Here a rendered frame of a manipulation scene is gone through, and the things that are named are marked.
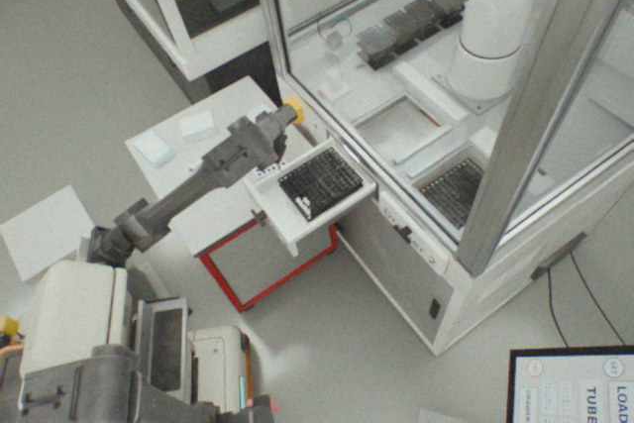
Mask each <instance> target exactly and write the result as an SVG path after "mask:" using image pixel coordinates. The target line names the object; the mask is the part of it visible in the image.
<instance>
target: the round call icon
mask: <svg viewBox="0 0 634 423"><path fill-rule="evenodd" d="M526 368H527V377H544V369H545V359H535V358H526Z"/></svg>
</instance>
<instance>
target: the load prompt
mask: <svg viewBox="0 0 634 423"><path fill-rule="evenodd" d="M607 385H608V416H609V423H634V380H608V381H607Z"/></svg>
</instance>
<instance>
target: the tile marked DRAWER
mask: <svg viewBox="0 0 634 423"><path fill-rule="evenodd" d="M538 401H539V387H535V386H519V394H518V413H517V423H538Z"/></svg>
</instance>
